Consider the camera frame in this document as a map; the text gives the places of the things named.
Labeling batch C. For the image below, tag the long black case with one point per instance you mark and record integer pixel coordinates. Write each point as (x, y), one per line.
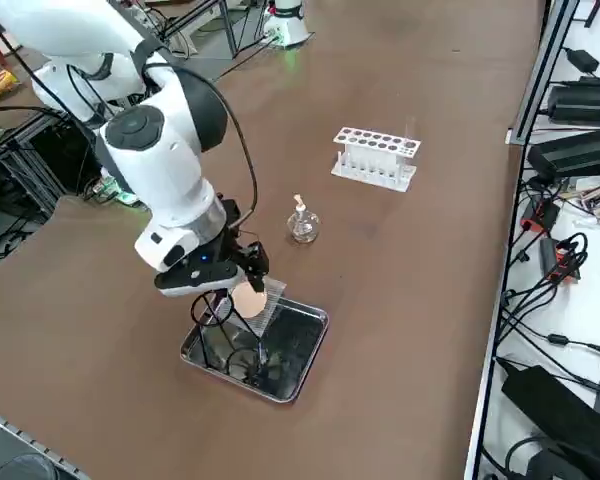
(575, 152)
(585, 102)

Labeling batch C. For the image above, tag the black bag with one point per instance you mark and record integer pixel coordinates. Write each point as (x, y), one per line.
(555, 415)

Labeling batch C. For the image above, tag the glass test tube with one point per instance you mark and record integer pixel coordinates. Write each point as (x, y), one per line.
(409, 131)

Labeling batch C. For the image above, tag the red black power strip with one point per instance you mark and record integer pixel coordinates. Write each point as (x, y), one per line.
(540, 215)
(560, 260)

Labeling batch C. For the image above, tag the steel tray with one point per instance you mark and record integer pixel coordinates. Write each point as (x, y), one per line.
(290, 350)

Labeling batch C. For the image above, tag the dark wrist camera box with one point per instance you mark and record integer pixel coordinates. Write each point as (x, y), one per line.
(195, 277)

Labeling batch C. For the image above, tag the black tripod stand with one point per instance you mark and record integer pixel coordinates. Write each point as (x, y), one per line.
(203, 347)

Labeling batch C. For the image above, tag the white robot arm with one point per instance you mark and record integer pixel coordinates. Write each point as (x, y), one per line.
(150, 170)
(287, 25)

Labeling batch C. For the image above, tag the black power adapter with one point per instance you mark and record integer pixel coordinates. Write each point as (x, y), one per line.
(582, 60)

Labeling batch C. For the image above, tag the thick aluminium frame post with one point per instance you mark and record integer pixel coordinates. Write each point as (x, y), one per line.
(545, 75)

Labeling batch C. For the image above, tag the white test tube rack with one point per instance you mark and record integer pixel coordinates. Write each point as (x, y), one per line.
(375, 165)

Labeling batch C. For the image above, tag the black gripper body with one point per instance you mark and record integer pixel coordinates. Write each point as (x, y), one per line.
(240, 250)

